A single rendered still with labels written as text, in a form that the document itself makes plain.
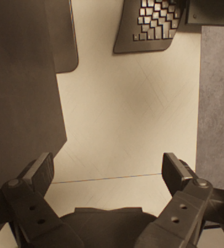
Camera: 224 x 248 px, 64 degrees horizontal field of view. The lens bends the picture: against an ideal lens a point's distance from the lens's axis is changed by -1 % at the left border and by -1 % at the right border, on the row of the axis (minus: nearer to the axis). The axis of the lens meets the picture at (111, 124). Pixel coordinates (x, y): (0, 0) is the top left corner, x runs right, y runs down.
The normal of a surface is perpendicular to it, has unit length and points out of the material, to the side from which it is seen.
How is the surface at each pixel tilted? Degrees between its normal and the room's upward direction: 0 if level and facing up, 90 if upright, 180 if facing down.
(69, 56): 0
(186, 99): 0
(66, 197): 0
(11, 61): 86
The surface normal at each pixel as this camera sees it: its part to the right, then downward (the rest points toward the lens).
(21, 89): 0.99, -0.07
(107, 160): 0.02, 0.29
